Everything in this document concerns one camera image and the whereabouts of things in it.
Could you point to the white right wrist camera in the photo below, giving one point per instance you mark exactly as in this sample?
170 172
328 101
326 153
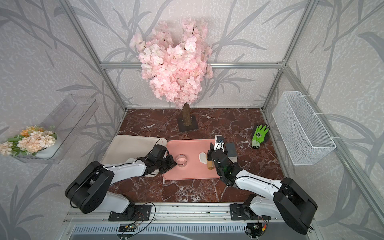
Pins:
219 142

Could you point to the pink silicone mat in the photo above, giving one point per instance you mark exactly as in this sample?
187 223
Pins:
194 168

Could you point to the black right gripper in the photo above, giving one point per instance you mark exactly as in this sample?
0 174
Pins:
211 152

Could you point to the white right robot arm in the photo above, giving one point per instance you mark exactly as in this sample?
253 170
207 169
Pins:
271 198

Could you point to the artificial cherry blossom tree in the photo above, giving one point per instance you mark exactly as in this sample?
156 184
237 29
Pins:
175 71

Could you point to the green work glove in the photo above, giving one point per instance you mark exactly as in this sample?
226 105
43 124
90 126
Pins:
259 135

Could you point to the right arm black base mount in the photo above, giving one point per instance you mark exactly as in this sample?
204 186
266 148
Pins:
243 212

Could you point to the white wire mesh basket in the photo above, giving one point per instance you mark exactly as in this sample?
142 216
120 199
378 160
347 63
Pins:
305 137

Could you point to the beige silicone mat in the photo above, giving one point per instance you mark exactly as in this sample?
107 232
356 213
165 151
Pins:
121 155

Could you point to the metal spatula black handle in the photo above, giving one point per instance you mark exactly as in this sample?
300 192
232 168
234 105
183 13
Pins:
231 152

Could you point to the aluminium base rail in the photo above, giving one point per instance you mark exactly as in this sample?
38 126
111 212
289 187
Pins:
180 221

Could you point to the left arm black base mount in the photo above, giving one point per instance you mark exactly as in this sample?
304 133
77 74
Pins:
133 213

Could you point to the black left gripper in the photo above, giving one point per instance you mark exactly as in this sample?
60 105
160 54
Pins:
171 164

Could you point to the white dough ball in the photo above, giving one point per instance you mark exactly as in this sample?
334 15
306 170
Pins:
203 158

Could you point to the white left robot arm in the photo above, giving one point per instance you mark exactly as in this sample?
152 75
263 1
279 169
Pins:
90 190

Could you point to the clear plastic wall shelf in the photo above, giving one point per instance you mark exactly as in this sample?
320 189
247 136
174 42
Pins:
67 120

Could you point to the wooden rolling pin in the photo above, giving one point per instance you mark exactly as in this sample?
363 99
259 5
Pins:
210 164

